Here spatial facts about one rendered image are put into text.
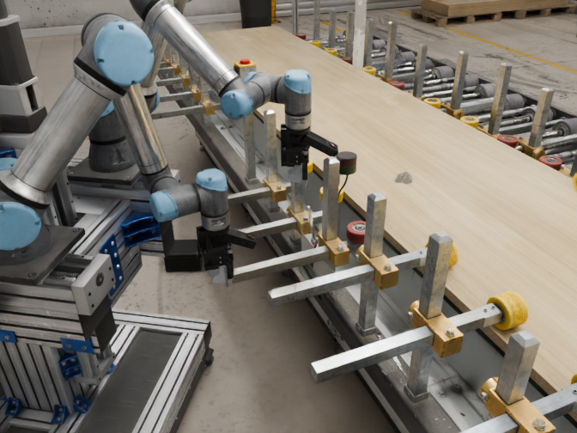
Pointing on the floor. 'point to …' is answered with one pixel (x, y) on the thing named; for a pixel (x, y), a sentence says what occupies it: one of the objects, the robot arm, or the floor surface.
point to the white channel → (359, 33)
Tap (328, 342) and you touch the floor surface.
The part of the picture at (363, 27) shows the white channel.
